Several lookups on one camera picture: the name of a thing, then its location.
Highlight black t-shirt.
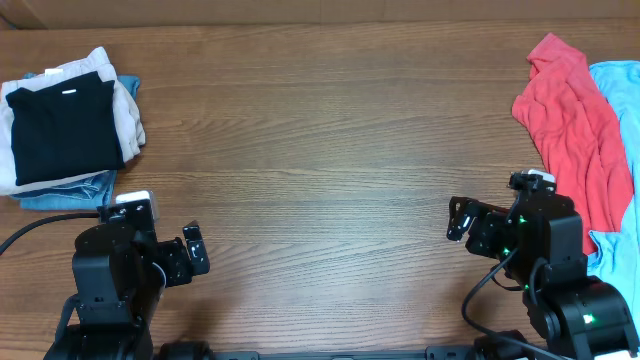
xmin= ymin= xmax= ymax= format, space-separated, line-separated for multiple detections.
xmin=6 ymin=72 xmax=124 ymax=186

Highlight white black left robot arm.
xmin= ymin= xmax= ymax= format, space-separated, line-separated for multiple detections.
xmin=45 ymin=199 xmax=214 ymax=360

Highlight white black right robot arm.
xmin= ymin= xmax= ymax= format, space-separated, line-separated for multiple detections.
xmin=447 ymin=191 xmax=639 ymax=359

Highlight blue folded jeans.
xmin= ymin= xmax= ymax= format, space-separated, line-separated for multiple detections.
xmin=10 ymin=75 xmax=146 ymax=211

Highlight light blue shirt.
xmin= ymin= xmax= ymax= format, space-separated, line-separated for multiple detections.
xmin=584 ymin=60 xmax=640 ymax=341

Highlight red shirt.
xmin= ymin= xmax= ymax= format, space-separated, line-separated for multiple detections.
xmin=512 ymin=33 xmax=634 ymax=255

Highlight beige folded pants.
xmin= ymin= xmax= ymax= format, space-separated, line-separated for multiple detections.
xmin=1 ymin=47 xmax=146 ymax=196

